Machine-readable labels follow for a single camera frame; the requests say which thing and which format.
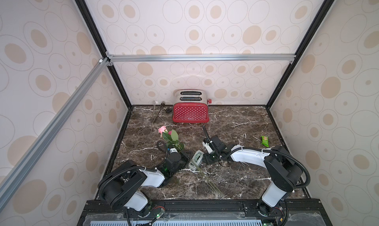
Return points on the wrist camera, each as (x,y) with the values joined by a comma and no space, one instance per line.
(208,146)
(173,150)

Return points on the pink rose bouquet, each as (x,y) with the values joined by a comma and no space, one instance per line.
(172,138)

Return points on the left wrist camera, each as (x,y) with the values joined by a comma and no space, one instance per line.
(173,150)

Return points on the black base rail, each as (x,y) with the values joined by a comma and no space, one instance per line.
(291,212)

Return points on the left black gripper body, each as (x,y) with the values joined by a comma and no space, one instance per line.
(183,162)

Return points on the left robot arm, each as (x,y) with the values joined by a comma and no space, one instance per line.
(120,188)

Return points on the left aluminium frame bar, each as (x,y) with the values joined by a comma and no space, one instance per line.
(39,146)

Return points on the red polka dot toaster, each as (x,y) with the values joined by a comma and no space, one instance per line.
(191,106)

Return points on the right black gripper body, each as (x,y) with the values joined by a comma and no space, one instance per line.
(209,155)

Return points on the metal tongs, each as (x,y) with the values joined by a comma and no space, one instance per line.
(156,115)

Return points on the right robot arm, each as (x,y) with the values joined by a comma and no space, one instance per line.
(286,172)

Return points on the green snack packet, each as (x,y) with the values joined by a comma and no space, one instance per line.
(265,141)

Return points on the horizontal aluminium frame bar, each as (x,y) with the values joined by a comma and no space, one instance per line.
(204,58)

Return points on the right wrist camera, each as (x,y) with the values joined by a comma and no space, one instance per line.
(208,146)

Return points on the white tape dispenser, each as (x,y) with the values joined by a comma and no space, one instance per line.
(196,160)

